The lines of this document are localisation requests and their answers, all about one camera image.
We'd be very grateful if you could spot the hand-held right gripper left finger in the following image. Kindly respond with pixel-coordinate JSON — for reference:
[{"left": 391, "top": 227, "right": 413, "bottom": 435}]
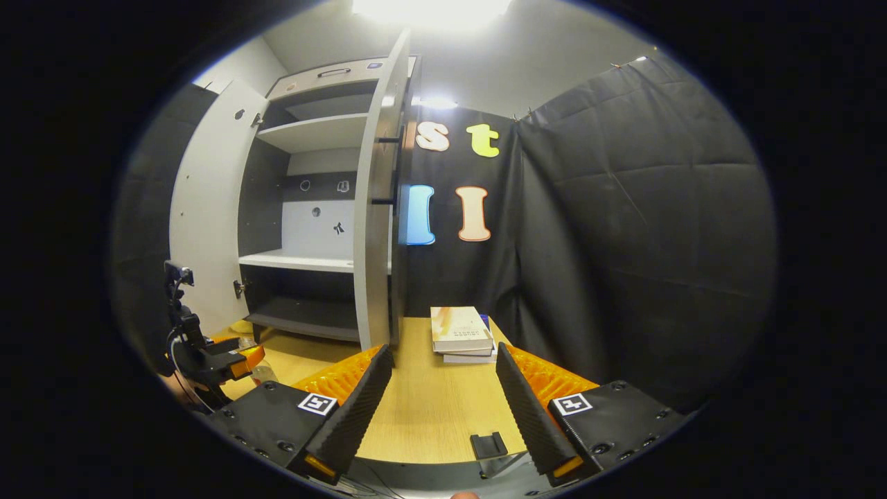
[{"left": 207, "top": 345, "right": 394, "bottom": 486}]

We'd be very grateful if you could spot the large ceiling light panel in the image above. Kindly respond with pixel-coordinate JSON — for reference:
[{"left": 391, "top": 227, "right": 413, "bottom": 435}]
[{"left": 352, "top": 0, "right": 513, "bottom": 32}]

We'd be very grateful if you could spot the grey cabinet drawer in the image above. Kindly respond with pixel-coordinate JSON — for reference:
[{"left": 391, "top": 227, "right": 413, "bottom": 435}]
[{"left": 267, "top": 57, "right": 397, "bottom": 101}]

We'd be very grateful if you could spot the black plastic clip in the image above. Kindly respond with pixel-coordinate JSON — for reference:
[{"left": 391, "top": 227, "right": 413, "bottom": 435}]
[{"left": 469, "top": 431, "right": 509, "bottom": 460}]

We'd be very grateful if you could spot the grey cabinet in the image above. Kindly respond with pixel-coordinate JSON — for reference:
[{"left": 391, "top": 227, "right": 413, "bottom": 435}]
[{"left": 236, "top": 55, "right": 420, "bottom": 344}]

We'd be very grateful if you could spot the white orange cover book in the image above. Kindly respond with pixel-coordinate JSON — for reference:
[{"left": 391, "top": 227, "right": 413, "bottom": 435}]
[{"left": 430, "top": 306, "right": 494, "bottom": 354}]

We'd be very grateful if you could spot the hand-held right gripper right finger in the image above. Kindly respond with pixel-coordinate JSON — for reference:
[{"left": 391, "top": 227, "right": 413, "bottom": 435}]
[{"left": 495, "top": 342, "right": 694, "bottom": 489}]

